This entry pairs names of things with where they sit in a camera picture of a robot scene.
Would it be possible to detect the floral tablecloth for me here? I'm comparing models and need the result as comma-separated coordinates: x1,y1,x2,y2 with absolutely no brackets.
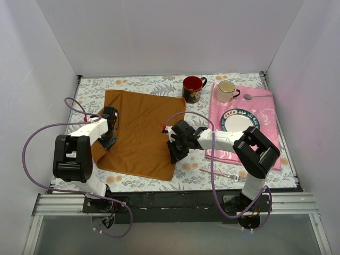
52,73,298,194

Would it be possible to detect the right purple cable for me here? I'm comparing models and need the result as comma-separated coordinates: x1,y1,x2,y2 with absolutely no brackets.
163,111,273,231

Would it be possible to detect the aluminium frame rail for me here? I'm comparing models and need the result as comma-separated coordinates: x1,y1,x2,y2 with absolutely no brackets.
22,192,94,255

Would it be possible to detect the white plate blue rim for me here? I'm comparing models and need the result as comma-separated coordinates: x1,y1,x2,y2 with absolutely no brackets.
220,108,260,132

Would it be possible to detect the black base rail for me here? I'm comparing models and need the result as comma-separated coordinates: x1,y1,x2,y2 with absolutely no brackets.
82,190,269,224

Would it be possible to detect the silver spoon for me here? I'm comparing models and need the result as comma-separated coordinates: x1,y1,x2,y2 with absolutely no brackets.
243,94,273,100

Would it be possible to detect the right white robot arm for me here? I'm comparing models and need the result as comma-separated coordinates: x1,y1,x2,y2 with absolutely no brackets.
162,120,281,211

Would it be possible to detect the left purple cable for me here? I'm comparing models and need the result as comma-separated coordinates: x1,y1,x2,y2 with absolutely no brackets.
21,97,133,237

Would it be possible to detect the black red floral mug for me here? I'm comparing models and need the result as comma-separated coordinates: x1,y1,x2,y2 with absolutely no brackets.
182,76,207,104

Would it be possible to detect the purple cable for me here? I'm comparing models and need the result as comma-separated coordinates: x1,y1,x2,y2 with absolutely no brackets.
163,111,273,231
21,97,133,237

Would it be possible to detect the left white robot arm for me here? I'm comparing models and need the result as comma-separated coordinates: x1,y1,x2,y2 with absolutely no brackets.
53,107,118,213

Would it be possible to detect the pink handled fork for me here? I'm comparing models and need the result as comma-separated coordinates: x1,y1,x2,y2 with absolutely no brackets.
200,167,247,182

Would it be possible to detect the pink floral placemat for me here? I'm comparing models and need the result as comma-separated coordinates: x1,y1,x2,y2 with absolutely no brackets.
205,81,282,172

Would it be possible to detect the cream enamel cup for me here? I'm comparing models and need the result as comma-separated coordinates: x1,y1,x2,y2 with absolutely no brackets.
216,80,241,103

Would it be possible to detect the orange brown cloth napkin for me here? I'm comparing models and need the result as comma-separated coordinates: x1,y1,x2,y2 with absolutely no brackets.
91,90,186,181

